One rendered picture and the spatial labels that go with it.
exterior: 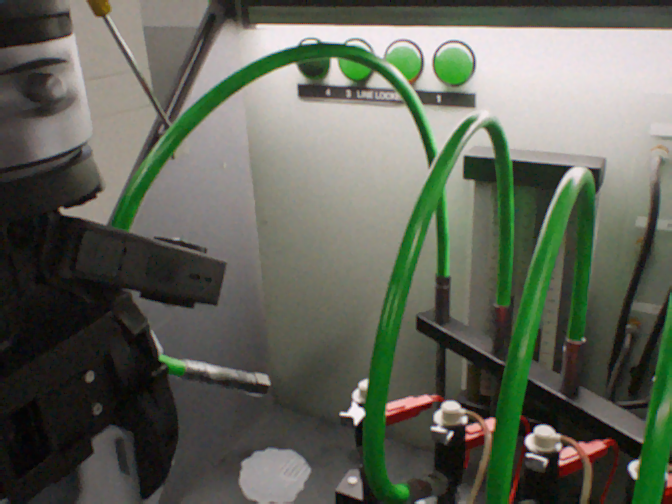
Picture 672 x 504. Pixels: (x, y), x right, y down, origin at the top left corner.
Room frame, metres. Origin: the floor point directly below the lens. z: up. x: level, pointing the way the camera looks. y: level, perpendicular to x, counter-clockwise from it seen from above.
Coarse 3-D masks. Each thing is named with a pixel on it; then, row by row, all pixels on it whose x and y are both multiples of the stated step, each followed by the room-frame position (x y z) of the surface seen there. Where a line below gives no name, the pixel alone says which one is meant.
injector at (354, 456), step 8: (360, 400) 0.52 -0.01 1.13; (360, 424) 0.51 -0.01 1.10; (360, 432) 0.51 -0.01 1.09; (360, 440) 0.51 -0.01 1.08; (360, 448) 0.51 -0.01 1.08; (352, 456) 0.50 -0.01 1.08; (360, 456) 0.49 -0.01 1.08; (360, 464) 0.50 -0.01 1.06; (360, 472) 0.52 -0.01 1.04; (368, 488) 0.52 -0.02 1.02; (368, 496) 0.52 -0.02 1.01
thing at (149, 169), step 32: (256, 64) 0.56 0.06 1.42; (288, 64) 0.57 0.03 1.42; (384, 64) 0.64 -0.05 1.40; (224, 96) 0.53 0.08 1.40; (416, 96) 0.66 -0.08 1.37; (192, 128) 0.51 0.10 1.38; (160, 160) 0.50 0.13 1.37; (128, 192) 0.48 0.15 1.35; (128, 224) 0.48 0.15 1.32; (448, 224) 0.70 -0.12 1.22; (448, 256) 0.69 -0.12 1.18
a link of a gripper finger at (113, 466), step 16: (112, 432) 0.25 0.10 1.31; (128, 432) 0.25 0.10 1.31; (96, 448) 0.24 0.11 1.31; (112, 448) 0.25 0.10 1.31; (128, 448) 0.25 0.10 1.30; (80, 464) 0.23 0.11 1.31; (96, 464) 0.24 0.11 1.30; (112, 464) 0.25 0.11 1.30; (128, 464) 0.25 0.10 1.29; (80, 480) 0.23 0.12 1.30; (96, 480) 0.24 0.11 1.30; (112, 480) 0.24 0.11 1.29; (128, 480) 0.25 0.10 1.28; (80, 496) 0.23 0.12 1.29; (96, 496) 0.24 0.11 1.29; (112, 496) 0.24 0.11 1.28; (128, 496) 0.25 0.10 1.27
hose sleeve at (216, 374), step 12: (192, 372) 0.49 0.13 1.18; (204, 372) 0.50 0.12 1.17; (216, 372) 0.51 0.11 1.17; (228, 372) 0.52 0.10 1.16; (240, 372) 0.53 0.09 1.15; (204, 384) 0.50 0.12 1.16; (216, 384) 0.51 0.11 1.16; (228, 384) 0.51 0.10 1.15; (240, 384) 0.52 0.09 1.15; (252, 384) 0.53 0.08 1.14
